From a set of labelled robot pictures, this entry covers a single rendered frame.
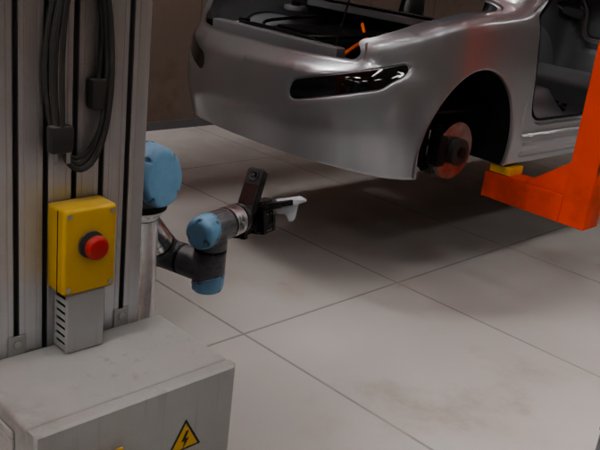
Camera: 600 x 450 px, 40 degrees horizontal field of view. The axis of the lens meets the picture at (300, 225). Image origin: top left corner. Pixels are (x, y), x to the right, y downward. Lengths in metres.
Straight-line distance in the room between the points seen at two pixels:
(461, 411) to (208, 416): 2.49
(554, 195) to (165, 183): 3.42
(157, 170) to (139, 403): 0.52
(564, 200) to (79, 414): 3.85
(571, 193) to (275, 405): 2.12
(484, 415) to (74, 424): 2.75
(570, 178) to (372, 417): 1.89
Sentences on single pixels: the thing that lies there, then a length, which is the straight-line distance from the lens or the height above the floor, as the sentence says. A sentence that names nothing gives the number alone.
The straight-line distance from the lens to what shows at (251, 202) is 1.95.
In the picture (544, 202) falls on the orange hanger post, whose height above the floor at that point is 0.61.
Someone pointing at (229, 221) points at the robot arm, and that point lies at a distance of 1.86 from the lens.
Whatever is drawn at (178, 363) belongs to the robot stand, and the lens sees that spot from 1.28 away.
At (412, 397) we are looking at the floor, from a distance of 3.72.
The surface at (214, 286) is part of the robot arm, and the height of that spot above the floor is 1.09.
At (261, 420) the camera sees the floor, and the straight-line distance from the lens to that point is 3.40.
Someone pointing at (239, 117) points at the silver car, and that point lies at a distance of 4.47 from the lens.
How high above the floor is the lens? 1.87
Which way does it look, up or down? 20 degrees down
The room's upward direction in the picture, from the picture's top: 7 degrees clockwise
